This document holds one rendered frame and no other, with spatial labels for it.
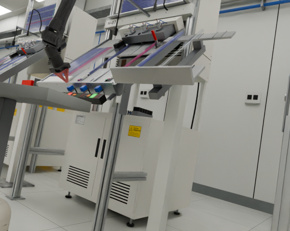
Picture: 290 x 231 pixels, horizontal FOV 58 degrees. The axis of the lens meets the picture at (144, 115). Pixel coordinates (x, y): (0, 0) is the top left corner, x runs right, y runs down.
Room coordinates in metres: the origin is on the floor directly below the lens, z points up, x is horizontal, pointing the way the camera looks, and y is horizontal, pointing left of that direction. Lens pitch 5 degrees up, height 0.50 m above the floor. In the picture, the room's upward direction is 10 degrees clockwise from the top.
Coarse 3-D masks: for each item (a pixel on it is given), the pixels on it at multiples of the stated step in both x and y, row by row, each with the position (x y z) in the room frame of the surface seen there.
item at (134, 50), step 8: (112, 40) 1.96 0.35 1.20; (96, 48) 1.92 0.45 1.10; (128, 48) 1.65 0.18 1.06; (136, 48) 1.59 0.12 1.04; (144, 48) 1.54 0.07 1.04; (152, 48) 1.49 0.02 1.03; (104, 56) 1.67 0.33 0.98; (120, 56) 1.59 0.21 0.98; (128, 56) 1.65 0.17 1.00; (144, 56) 1.55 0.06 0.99
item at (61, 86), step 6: (42, 84) 1.58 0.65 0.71; (48, 84) 1.53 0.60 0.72; (54, 84) 1.50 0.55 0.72; (60, 84) 1.46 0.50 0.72; (66, 84) 1.42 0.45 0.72; (72, 84) 1.39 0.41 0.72; (78, 84) 1.35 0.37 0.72; (84, 84) 1.32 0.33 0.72; (90, 84) 1.29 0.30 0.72; (96, 84) 1.27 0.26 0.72; (102, 84) 1.24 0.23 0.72; (108, 84) 1.21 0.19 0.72; (60, 90) 1.50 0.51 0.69; (66, 90) 1.46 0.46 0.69; (78, 90) 1.39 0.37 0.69; (90, 90) 1.33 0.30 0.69; (108, 90) 1.24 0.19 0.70; (114, 90) 1.22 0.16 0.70
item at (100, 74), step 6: (84, 72) 1.52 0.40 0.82; (96, 72) 1.45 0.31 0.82; (102, 72) 1.42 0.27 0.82; (108, 72) 1.39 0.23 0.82; (72, 78) 1.50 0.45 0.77; (78, 78) 1.47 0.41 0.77; (84, 78) 1.42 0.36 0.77; (90, 78) 1.40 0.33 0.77; (96, 78) 1.35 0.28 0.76; (102, 78) 1.34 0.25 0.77
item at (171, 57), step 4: (200, 32) 1.20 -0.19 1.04; (196, 36) 1.17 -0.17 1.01; (188, 40) 1.14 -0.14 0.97; (192, 40) 1.14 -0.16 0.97; (184, 44) 1.10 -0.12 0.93; (188, 44) 1.12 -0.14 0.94; (180, 48) 1.08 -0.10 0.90; (184, 48) 1.09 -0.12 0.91; (176, 52) 1.05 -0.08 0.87; (172, 56) 1.02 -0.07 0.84; (168, 60) 1.00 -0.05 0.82; (160, 64) 0.98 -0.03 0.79; (164, 64) 0.98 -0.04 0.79
